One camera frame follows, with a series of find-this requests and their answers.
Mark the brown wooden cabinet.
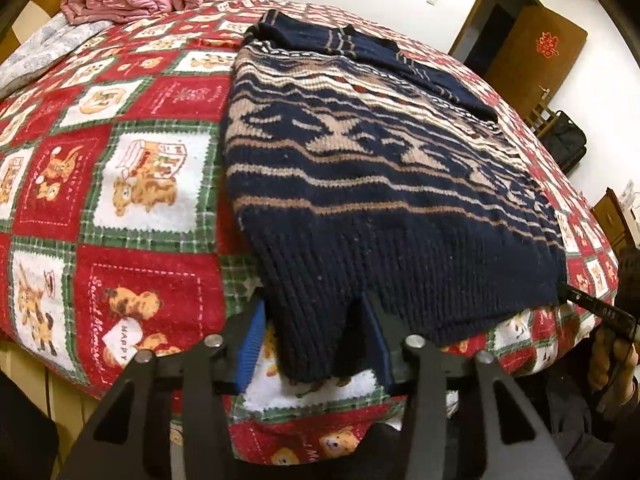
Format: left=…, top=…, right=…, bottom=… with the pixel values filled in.
left=591, top=186, right=640, bottom=253

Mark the red paper door decoration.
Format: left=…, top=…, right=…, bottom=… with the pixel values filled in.
left=535, top=31, right=562, bottom=57

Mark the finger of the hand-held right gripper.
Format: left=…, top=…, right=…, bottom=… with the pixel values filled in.
left=556, top=281, right=639, bottom=337

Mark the wooden bed frame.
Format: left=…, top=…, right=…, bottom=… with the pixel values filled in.
left=0, top=332, right=108, bottom=463

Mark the person's right hand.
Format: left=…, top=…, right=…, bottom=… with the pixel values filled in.
left=587, top=329, right=640, bottom=402

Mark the dark wooden door frame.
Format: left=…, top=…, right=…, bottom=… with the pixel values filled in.
left=447, top=0, right=545, bottom=77

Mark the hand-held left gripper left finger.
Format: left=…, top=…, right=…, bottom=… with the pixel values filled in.
left=57, top=302, right=268, bottom=480

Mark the grey floral pillow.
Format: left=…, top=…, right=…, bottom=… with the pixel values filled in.
left=0, top=11, right=115, bottom=100

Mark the navy patterned knit sweater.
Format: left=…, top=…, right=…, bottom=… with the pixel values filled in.
left=222, top=8, right=569, bottom=382

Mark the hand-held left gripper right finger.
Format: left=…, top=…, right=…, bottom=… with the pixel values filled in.
left=350, top=292, right=576, bottom=480

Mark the red patchwork bear bedspread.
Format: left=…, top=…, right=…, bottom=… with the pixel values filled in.
left=0, top=0, right=623, bottom=466

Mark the brown wooden door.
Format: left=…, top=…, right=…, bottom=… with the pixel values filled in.
left=486, top=4, right=589, bottom=117

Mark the wooden chair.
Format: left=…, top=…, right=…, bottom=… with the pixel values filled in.
left=524, top=102, right=559, bottom=137

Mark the black bag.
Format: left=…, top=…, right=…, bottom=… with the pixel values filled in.
left=539, top=110, right=588, bottom=175

